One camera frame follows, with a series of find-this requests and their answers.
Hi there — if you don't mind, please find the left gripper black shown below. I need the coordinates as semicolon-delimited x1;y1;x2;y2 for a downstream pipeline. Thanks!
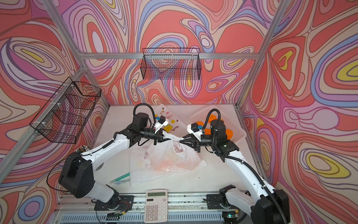
139;129;174;146

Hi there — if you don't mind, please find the printed white plastic bag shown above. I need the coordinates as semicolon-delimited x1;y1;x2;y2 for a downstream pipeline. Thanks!
148;131;206;172

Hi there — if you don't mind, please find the white plastic fruit basket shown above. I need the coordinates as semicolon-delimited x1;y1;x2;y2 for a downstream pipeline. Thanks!
190;105;247;143

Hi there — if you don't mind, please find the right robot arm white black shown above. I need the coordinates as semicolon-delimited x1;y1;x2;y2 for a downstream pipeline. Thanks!
180;119;291;224

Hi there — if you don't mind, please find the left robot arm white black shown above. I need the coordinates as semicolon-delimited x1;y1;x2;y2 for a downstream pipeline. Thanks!
58;113;169;209

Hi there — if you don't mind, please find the clear plastic bag bottom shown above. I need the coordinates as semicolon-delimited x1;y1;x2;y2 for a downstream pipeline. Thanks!
129;146;207;186

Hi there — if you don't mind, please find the green pen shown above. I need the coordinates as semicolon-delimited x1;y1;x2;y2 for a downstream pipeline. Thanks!
110;173;130;184

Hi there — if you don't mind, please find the white desk calculator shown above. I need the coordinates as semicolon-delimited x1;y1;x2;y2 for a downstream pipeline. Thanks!
144;189;168;224

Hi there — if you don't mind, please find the cup of pens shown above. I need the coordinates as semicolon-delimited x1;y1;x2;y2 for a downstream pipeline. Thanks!
75;145;90;154

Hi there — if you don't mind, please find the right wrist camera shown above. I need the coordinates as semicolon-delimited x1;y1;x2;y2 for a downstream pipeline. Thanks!
187;123;205;140

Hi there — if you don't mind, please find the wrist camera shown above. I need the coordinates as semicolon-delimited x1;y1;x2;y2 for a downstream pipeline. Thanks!
154;115;169;131
187;123;205;140

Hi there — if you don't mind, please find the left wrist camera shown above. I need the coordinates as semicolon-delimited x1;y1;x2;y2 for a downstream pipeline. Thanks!
154;115;169;131

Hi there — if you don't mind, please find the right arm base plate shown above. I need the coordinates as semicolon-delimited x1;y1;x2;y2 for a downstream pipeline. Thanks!
203;194;238;210

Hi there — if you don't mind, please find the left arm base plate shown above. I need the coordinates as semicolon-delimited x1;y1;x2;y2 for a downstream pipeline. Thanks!
94;195;134;211

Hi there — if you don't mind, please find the black wire basket back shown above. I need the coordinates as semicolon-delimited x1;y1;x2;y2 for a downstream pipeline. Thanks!
140;47;201;81

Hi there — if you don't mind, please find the black wire basket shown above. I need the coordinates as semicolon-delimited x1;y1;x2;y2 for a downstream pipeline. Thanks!
29;78;102;144
140;47;201;81

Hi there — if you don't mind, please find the black wire basket left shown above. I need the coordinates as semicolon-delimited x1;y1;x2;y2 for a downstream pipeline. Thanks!
29;78;102;144

